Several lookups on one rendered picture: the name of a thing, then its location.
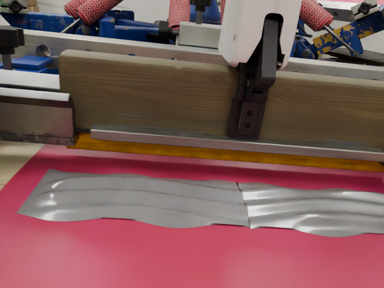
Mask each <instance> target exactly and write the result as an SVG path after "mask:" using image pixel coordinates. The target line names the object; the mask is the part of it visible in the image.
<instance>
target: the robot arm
mask: <svg viewBox="0 0 384 288"><path fill-rule="evenodd" d="M301 3H302V0H226V3H225V10H224V14H223V21H222V27H221V34H220V38H219V45H218V50H219V52H220V53H221V54H222V56H223V57H224V59H225V60H226V61H227V62H228V63H229V65H230V66H232V67H237V66H240V68H239V77H238V85H237V93H236V98H232V102H231V109H230V116H229V122H228V127H227V136H228V137H229V138H232V139H246V140H257V139H258V138H259V135H260V131H261V126H262V120H263V115H264V112H265V106H266V102H267V99H268V95H269V88H271V86H272V85H273V84H275V80H276V71H279V70H281V69H283V68H284V67H285V66H286V65H287V63H288V60H289V57H290V53H291V50H292V46H293V42H294V37H295V33H296V29H297V24H298V18H299V12H300V9H301ZM247 74H255V76H250V77H249V79H247ZM246 79H247V81H246Z"/></svg>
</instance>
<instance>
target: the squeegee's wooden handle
mask: <svg viewBox="0 0 384 288"><path fill-rule="evenodd" d="M239 68H240V66H237V67H232V66H229V65H218V64H212V63H200V62H189V61H179V60H172V59H161V58H150V57H139V56H133V55H122V54H110V53H99V52H93V51H82V50H71V49H67V50H65V51H63V52H61V54H60V56H59V59H58V69H59V87H60V93H66V94H70V95H71V97H72V99H73V101H74V106H75V132H77V133H90V129H91V127H92V126H93V125H105V126H118V127H132V128H140V129H153V130H167V131H180V132H188V133H202V134H215V135H227V127H228V122H229V116H230V109H231V102H232V98H236V93H237V85H238V77H239ZM259 138H264V139H277V140H285V141H299V142H312V143H326V144H334V145H348V146H361V147H374V148H381V149H382V150H384V81H376V80H369V79H358V78H348V77H336V76H330V75H319V74H308V73H297V72H290V71H276V80H275V84H273V85H272V86H271V88H269V95H268V99H267V102H266V106H265V112H264V115H263V120H262V126H261V131H260V135H259Z"/></svg>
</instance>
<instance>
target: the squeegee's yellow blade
mask: <svg viewBox="0 0 384 288"><path fill-rule="evenodd" d="M77 141H81V142H95V143H110V144H118V145H132V146H147V147H161V148H170V149H184V150H198V151H213V152H221V153H235V154H250V155H264V156H272V157H286V158H301V159H316V160H324V161H338V162H352V163H367V164H375V165H381V164H380V163H379V162H374V161H360V160H352V159H338V158H324V157H309V156H301V155H287V154H273V153H258V152H250V151H236V150H221V149H207V148H199V147H185V146H170V145H156V144H148V143H134V142H120V141H106V140H97V139H91V138H90V133H79V140H77Z"/></svg>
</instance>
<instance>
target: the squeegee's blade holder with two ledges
mask: <svg viewBox="0 0 384 288"><path fill-rule="evenodd" d="M90 138H91V139H97V140H106V141H120V142H134V143H148V144H156V145H170V146H185V147H199V148H207V149H221V150H236V151H250V152H258V153H273V154H287V155H301V156H309V157H324V158H338V159H352V160H360V161H374V162H384V150H382V149H381V148H374V147H361V146H348V145H334V144H326V143H312V142H299V141H285V140H277V139H264V138H258V139H257V140H246V139H232V138H229V137H228V136H227V135H215V134H202V133H188V132H180V131H167V130H153V129H140V128H132V127H118V126H105V125H93V126H92V127H91V129H90Z"/></svg>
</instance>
